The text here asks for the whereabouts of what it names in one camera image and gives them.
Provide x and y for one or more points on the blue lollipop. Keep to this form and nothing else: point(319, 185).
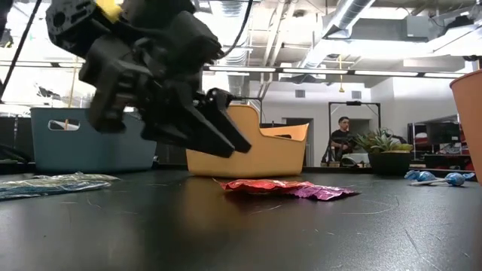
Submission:
point(455, 179)
point(421, 175)

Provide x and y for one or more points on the yellow plastic bin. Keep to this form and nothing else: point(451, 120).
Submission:
point(278, 154)

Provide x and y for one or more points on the person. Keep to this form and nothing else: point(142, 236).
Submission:
point(340, 139)

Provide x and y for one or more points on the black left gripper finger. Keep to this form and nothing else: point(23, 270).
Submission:
point(188, 135)
point(229, 124)

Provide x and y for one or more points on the blue-grey plastic bin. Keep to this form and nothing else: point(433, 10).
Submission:
point(56, 150)

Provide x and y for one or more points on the red Skittles candy packet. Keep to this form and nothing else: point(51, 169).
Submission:
point(263, 185)

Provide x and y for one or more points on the purple Skittles candy packet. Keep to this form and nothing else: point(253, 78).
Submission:
point(324, 192)

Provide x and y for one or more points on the long ceiling light strip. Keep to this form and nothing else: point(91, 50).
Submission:
point(320, 70)

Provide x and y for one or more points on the yellow tape tag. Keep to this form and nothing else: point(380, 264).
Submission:
point(109, 9)

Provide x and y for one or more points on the orange plastic bin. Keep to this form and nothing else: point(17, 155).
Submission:
point(468, 124)

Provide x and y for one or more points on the black metal stand frame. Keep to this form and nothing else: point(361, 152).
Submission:
point(354, 102)
point(248, 98)

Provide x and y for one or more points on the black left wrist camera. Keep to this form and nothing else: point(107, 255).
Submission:
point(109, 101)

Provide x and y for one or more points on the shelf with items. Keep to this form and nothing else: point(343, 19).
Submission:
point(440, 139)

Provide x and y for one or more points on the silver flexible ventilation duct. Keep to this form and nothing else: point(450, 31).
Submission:
point(236, 84)

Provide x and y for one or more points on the large silver ceiling duct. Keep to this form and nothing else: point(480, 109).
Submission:
point(339, 22)

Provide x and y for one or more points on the small potted succulent plant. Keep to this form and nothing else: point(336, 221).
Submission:
point(388, 158)

